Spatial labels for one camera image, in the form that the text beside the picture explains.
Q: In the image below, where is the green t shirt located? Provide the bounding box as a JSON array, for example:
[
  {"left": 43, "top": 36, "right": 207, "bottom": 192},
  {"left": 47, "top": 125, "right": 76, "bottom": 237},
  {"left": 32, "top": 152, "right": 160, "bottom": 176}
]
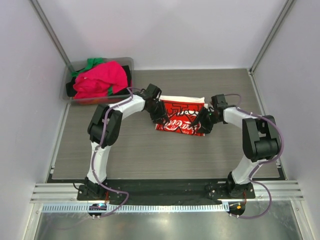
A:
[{"left": 71, "top": 57, "right": 104, "bottom": 77}]

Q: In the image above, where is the aluminium post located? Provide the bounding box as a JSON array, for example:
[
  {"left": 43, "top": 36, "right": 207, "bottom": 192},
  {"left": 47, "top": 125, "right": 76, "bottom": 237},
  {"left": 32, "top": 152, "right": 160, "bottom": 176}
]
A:
[
  {"left": 29, "top": 0, "right": 75, "bottom": 72},
  {"left": 248, "top": 0, "right": 296, "bottom": 75}
]

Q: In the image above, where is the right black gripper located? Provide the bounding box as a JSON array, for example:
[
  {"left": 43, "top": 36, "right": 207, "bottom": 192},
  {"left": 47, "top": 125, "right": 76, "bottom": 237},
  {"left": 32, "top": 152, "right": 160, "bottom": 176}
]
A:
[{"left": 190, "top": 107, "right": 221, "bottom": 134}]

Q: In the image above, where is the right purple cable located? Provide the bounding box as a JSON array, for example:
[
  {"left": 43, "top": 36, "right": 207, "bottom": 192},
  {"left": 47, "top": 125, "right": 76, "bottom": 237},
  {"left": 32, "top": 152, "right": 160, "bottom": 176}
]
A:
[{"left": 224, "top": 93, "right": 285, "bottom": 220}]

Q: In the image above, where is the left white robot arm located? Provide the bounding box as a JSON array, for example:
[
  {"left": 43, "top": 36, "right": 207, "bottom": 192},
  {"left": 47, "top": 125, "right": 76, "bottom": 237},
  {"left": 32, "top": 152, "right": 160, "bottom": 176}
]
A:
[{"left": 83, "top": 94, "right": 169, "bottom": 200}]

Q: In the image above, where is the aluminium rail frame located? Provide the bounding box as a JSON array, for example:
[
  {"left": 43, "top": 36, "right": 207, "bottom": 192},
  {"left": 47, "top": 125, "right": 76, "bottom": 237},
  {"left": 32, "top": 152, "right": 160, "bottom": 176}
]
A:
[{"left": 30, "top": 180, "right": 304, "bottom": 203}]

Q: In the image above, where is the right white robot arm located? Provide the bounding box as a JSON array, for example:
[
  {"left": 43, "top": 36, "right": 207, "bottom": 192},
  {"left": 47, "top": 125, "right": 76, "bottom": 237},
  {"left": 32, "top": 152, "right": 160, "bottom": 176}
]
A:
[{"left": 189, "top": 105, "right": 283, "bottom": 198}]

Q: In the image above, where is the left aluminium post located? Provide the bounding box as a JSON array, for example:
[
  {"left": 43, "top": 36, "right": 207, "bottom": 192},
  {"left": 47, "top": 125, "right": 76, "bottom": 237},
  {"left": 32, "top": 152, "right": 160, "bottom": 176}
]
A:
[{"left": 29, "top": 0, "right": 75, "bottom": 72}]

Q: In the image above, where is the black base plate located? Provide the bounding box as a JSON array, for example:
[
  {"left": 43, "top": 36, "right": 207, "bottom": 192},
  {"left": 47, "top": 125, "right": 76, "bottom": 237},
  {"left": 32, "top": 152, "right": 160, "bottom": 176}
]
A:
[{"left": 77, "top": 178, "right": 256, "bottom": 205}]

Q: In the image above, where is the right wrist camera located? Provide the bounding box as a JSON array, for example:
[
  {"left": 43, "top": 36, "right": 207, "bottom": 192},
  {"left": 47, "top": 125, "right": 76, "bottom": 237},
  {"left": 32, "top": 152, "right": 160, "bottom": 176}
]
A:
[{"left": 211, "top": 94, "right": 228, "bottom": 109}]

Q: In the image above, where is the right aluminium post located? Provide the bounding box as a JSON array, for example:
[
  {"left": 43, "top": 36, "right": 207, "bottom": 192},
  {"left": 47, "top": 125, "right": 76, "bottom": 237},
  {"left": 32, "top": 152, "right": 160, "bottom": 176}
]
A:
[{"left": 248, "top": 0, "right": 296, "bottom": 75}]

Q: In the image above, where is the white slotted cable duct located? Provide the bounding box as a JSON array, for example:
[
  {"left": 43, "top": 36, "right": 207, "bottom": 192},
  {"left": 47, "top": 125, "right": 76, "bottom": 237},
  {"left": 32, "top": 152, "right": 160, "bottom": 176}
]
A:
[{"left": 42, "top": 202, "right": 229, "bottom": 214}]

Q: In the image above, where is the orange t shirt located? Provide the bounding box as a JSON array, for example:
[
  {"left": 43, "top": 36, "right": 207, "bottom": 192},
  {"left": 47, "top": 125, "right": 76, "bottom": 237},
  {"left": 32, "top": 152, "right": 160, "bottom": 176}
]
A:
[{"left": 78, "top": 98, "right": 106, "bottom": 105}]

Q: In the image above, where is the clear plastic storage bin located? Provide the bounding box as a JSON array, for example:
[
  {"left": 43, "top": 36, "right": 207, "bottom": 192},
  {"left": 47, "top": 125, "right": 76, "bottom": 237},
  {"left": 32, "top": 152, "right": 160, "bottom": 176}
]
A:
[{"left": 60, "top": 57, "right": 134, "bottom": 105}]

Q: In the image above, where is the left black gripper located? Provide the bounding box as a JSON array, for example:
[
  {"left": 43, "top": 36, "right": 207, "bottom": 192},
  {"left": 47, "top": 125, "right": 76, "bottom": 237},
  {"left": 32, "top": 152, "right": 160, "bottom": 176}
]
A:
[{"left": 146, "top": 100, "right": 169, "bottom": 125}]

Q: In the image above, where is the white t shirt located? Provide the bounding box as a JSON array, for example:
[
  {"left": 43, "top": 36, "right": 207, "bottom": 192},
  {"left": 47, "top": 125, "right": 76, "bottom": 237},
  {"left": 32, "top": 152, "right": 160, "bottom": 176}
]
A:
[{"left": 155, "top": 95, "right": 208, "bottom": 137}]

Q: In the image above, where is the pink t shirt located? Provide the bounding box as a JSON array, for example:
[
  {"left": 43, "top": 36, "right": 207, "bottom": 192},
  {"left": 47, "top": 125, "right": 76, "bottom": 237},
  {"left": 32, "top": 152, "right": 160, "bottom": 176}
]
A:
[{"left": 73, "top": 61, "right": 129, "bottom": 99}]

